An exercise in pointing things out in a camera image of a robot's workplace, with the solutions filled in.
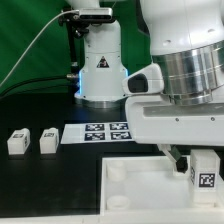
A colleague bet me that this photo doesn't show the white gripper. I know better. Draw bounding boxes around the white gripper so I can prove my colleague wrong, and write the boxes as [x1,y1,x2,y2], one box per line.
[125,95,224,173]

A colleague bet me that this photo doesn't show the white square table top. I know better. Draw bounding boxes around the white square table top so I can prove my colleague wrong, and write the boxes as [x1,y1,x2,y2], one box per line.
[100,156,224,224]

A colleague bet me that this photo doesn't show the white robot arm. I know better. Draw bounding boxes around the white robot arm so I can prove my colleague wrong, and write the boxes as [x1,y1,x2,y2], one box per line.
[66,0,224,172]

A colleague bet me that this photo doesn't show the white sheet with markers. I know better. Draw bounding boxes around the white sheet with markers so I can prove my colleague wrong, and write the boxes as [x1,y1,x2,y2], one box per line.
[61,122,132,144]

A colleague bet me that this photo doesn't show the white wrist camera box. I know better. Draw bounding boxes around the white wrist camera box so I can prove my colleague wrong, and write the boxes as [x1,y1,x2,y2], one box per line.
[122,63,165,96]

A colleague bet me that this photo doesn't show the black cable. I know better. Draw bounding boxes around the black cable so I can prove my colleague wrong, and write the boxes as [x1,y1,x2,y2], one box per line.
[0,74,80,100]

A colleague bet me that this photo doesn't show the black camera stand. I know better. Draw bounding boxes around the black camera stand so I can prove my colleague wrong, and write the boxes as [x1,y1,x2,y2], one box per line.
[58,13,88,80]

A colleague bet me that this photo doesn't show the grey camera on stand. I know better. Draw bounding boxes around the grey camera on stand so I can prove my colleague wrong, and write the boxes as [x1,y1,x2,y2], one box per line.
[79,8,113,22]

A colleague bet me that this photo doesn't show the white cable left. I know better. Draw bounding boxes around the white cable left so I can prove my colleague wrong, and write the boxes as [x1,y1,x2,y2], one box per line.
[0,9,80,89]

